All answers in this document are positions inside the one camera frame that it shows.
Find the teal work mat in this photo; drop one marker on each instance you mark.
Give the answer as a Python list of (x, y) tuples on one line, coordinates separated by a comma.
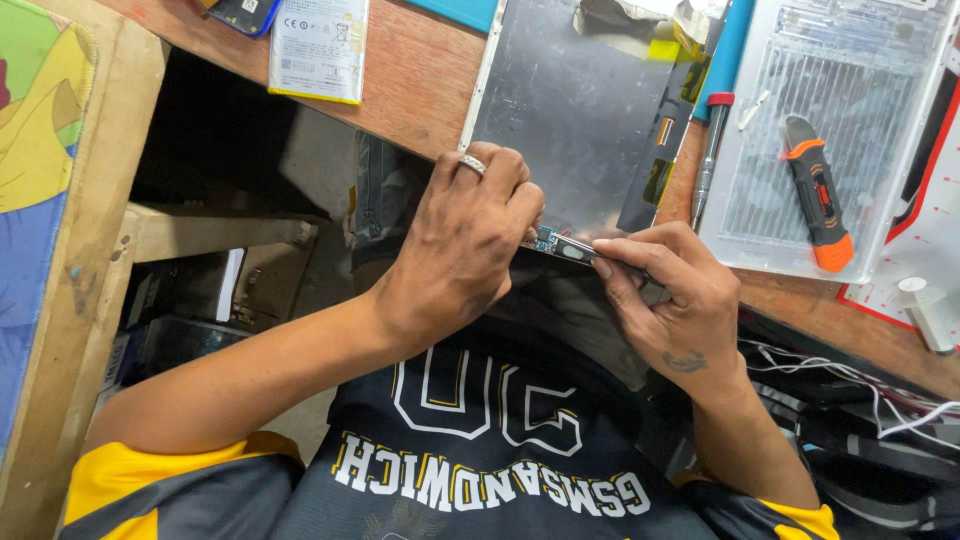
[(457, 10)]

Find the person's left fingers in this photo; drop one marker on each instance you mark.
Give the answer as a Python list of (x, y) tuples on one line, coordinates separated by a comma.
[(502, 180)]

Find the person's left hand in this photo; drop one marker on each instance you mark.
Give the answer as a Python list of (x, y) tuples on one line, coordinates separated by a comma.
[(450, 255)]

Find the black metal tweezers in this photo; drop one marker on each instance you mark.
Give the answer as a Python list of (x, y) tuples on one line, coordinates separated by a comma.
[(576, 251)]

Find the red white ruled mat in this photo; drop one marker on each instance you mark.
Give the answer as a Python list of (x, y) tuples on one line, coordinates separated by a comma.
[(926, 225)]

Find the heap of boxes under table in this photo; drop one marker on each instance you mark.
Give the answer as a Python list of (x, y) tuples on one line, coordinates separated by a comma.
[(180, 322)]

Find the wooden side board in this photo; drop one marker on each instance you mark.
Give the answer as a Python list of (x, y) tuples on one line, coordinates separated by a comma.
[(82, 247)]

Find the black yellow jersey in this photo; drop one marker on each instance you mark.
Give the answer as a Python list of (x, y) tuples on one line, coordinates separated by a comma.
[(480, 457)]

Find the clear plastic tray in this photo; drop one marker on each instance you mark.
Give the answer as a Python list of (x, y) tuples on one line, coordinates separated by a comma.
[(825, 97)]

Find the small blue circuit board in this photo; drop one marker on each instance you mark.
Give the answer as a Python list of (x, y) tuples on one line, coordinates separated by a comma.
[(543, 238)]

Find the red capped silver screwdriver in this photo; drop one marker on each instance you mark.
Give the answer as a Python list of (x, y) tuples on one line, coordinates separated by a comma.
[(709, 157)]

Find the colourful printed mat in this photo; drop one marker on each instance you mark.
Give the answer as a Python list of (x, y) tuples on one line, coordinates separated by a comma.
[(37, 195)]

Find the blue phone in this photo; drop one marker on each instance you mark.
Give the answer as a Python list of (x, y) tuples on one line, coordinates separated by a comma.
[(240, 13)]

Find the white flat battery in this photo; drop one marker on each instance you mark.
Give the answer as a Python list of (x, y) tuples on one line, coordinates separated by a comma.
[(319, 49)]

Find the small white plastic stick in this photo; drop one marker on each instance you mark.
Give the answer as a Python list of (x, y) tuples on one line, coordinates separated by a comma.
[(753, 109)]

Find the silver tablet back housing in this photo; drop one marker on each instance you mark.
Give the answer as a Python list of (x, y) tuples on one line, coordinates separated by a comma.
[(577, 112)]

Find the orange grey utility knife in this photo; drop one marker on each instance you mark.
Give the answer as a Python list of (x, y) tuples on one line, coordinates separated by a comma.
[(819, 195)]

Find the white small bottle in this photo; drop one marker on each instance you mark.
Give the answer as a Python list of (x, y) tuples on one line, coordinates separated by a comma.
[(928, 315)]

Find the person's right hand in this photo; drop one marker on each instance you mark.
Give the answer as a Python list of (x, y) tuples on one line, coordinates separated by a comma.
[(690, 315)]

